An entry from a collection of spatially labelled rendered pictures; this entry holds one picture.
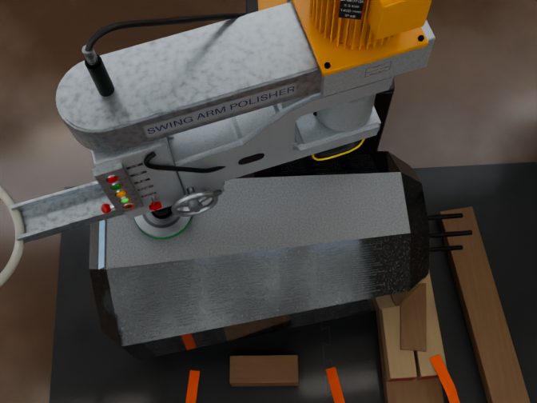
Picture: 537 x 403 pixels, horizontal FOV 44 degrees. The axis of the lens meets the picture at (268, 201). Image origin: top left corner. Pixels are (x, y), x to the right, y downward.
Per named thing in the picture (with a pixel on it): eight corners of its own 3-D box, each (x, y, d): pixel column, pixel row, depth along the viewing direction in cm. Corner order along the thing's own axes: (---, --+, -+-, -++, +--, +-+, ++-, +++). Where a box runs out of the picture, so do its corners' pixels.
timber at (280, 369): (231, 386, 303) (229, 383, 292) (232, 359, 307) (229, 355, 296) (298, 385, 302) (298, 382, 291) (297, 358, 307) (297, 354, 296)
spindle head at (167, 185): (217, 134, 229) (201, 60, 188) (236, 190, 221) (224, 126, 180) (114, 165, 226) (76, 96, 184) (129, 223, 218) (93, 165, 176)
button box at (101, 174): (141, 198, 206) (121, 159, 180) (144, 206, 205) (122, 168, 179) (116, 206, 206) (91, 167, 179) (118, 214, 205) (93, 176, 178)
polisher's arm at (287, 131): (355, 101, 237) (371, 13, 191) (379, 157, 229) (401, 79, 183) (153, 161, 230) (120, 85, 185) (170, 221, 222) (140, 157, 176)
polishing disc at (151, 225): (199, 189, 246) (199, 188, 245) (182, 243, 239) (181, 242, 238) (145, 177, 249) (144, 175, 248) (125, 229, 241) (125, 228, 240)
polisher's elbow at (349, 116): (309, 82, 218) (311, 47, 200) (368, 78, 218) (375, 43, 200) (314, 134, 211) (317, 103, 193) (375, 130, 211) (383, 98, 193)
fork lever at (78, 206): (212, 145, 232) (211, 138, 227) (228, 193, 225) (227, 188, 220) (13, 201, 224) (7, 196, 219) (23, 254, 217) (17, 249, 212)
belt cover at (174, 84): (390, 4, 194) (399, -37, 179) (423, 74, 185) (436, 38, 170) (65, 96, 186) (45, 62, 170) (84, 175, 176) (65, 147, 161)
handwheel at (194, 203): (212, 182, 219) (208, 163, 206) (221, 209, 216) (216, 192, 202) (168, 196, 218) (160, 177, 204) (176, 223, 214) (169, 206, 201)
